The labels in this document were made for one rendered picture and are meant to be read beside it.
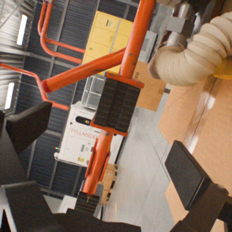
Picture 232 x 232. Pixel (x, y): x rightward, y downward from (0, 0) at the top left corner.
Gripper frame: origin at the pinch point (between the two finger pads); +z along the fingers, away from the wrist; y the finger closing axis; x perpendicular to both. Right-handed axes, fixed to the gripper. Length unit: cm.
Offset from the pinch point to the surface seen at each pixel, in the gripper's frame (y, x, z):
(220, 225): 53, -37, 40
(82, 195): -0.9, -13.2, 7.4
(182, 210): 53, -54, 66
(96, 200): 1.4, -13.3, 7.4
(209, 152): 12.8, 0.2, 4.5
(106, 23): -91, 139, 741
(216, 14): 12.2, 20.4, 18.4
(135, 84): 1.7, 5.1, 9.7
